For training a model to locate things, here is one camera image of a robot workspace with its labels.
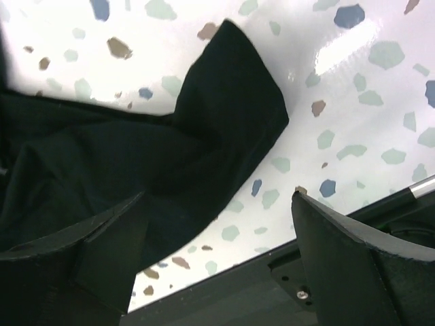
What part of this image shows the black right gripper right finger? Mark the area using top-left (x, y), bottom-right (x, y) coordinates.
top-left (292, 192), bottom-right (434, 325)

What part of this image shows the black t shirt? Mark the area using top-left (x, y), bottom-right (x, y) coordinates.
top-left (1, 21), bottom-right (289, 269)

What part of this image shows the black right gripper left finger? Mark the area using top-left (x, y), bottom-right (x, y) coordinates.
top-left (1, 193), bottom-right (146, 326)

